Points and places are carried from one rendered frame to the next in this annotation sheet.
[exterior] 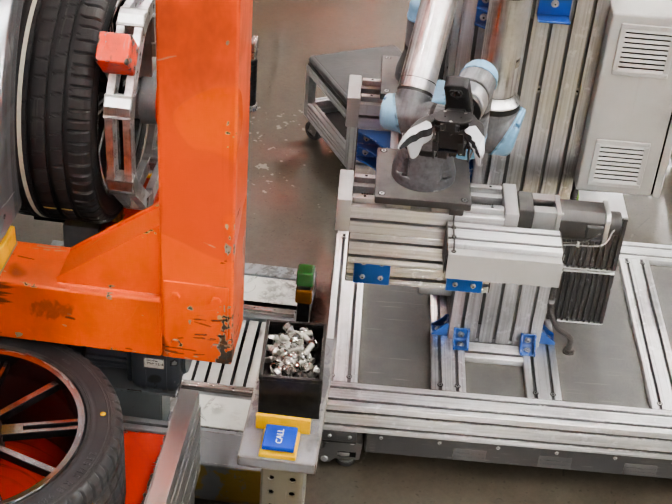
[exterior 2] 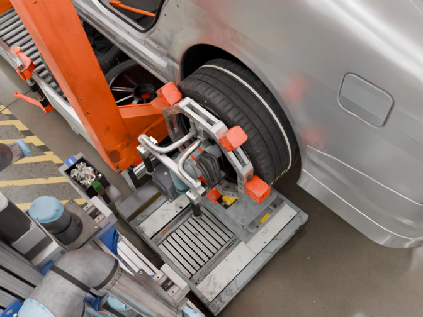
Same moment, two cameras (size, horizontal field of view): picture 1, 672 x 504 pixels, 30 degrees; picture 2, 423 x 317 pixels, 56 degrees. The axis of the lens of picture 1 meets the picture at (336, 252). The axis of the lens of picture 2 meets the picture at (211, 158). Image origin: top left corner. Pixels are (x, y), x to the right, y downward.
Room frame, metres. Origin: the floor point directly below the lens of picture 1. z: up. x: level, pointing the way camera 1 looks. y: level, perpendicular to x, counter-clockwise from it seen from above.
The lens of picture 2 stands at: (3.56, -0.17, 2.40)
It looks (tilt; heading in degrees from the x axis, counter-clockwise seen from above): 57 degrees down; 140
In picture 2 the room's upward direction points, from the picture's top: 9 degrees counter-clockwise
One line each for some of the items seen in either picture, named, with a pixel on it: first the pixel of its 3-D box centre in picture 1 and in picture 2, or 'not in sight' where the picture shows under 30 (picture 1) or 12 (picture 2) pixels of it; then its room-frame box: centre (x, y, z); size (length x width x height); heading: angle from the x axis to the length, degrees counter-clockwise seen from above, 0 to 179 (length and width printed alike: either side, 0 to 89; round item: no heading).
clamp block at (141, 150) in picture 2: not in sight; (148, 147); (2.55, 0.31, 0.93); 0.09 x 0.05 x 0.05; 87
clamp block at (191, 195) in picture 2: (239, 45); (197, 192); (2.89, 0.29, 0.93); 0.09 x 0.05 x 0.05; 87
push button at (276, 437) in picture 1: (279, 439); (72, 162); (1.96, 0.09, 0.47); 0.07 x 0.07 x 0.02; 87
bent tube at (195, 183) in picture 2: not in sight; (197, 157); (2.83, 0.38, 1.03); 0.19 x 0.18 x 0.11; 87
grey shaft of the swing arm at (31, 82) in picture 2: not in sight; (34, 88); (1.04, 0.33, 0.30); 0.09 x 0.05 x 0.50; 177
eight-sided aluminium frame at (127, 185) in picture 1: (145, 95); (206, 150); (2.73, 0.50, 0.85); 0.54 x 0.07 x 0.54; 177
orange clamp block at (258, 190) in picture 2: not in sight; (257, 189); (3.05, 0.49, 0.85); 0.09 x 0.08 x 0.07; 177
